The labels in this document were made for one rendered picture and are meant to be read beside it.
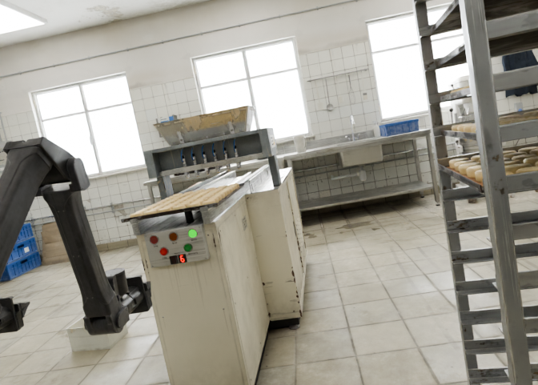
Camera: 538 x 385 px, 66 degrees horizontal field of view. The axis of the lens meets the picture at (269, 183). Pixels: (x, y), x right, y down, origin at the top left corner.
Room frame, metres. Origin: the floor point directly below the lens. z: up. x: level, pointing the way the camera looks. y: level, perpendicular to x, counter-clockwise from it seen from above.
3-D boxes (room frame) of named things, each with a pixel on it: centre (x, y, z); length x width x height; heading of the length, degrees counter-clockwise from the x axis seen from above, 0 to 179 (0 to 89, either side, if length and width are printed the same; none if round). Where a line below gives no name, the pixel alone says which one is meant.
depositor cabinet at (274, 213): (2.95, 0.22, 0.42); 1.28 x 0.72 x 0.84; 172
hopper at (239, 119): (2.48, 0.29, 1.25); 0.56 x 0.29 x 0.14; 82
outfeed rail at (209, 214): (2.57, 0.13, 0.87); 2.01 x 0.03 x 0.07; 172
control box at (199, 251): (1.62, 0.41, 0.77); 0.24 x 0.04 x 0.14; 82
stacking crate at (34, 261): (5.32, 3.50, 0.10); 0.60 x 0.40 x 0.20; 173
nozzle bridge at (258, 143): (2.48, 0.29, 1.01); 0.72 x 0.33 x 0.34; 82
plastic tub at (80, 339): (2.66, 1.30, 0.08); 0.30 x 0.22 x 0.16; 77
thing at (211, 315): (1.98, 0.36, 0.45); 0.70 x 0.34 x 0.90; 172
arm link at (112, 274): (0.99, 0.44, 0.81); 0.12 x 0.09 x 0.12; 174
